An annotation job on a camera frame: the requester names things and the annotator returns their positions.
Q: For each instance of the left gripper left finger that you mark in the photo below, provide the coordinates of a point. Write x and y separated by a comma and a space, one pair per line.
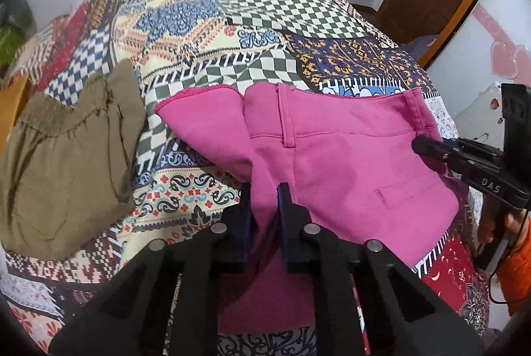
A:
166, 299

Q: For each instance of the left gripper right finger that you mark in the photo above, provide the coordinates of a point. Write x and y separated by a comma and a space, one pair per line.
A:
366, 300

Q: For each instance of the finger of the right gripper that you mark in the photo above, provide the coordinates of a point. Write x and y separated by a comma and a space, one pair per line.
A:
439, 150

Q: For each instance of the pink pants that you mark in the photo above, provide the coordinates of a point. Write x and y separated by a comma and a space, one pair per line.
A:
347, 160

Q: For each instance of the person's right hand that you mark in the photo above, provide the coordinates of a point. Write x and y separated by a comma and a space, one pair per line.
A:
495, 215

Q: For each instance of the white suitcase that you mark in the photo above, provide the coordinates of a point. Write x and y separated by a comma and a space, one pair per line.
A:
482, 120

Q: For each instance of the olive green pants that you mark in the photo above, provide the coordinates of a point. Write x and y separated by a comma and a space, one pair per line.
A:
65, 175

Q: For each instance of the wooden lap desk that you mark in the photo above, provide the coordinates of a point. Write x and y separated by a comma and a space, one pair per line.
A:
13, 99

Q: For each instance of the patchwork patterned bedspread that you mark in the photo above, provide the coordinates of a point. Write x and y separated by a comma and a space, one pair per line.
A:
177, 192

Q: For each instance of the green storage bag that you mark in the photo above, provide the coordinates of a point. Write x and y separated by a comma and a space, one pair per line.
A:
11, 39

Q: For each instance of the grey plush toy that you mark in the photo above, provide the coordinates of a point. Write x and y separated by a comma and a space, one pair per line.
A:
17, 12

